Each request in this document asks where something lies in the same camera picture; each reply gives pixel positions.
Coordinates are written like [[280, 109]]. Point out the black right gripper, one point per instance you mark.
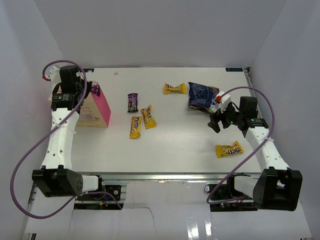
[[215, 117]]

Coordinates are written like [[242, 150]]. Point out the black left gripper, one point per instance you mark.
[[88, 88]]

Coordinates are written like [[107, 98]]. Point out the small purple candy packet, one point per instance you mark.
[[95, 89]]

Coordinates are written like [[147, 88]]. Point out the beige and pink paper bag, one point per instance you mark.
[[92, 112]]

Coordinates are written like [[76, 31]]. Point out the yellow m&m packet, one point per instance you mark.
[[149, 120], [135, 129], [180, 89], [228, 150]]

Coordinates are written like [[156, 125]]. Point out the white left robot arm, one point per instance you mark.
[[55, 178]]

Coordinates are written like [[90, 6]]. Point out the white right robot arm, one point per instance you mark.
[[278, 186]]

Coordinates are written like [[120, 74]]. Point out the large dark blue snack bag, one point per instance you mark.
[[203, 98]]

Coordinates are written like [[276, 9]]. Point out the blue label back left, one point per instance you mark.
[[89, 70]]

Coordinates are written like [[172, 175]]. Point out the blue label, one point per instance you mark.
[[89, 70], [234, 69]]

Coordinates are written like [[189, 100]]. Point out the yellow M&M packet back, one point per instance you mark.
[[180, 89]]

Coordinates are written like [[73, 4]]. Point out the blue label back right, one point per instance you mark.
[[234, 69]]

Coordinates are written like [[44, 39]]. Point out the purple M&M packet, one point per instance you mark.
[[132, 103]]

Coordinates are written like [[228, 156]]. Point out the white cardboard front panel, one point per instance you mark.
[[170, 211]]

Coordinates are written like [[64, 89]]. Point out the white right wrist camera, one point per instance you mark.
[[223, 99]]

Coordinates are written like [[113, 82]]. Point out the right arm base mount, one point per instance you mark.
[[237, 201]]

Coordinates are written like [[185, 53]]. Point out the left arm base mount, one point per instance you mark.
[[106, 197]]

